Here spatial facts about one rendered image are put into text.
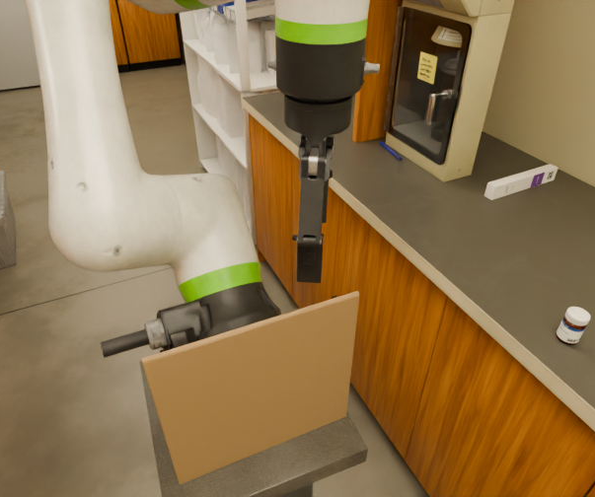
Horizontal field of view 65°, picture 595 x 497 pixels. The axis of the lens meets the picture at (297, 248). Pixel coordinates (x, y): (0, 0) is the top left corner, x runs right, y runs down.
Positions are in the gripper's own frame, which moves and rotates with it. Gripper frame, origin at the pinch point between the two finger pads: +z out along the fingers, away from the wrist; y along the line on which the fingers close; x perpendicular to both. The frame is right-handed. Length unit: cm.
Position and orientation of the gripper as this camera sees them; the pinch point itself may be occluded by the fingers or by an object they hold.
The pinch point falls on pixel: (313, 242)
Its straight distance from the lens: 63.0
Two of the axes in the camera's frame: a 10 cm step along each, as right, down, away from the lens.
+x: -10.0, -0.7, 0.7
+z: -0.1, 8.0, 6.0
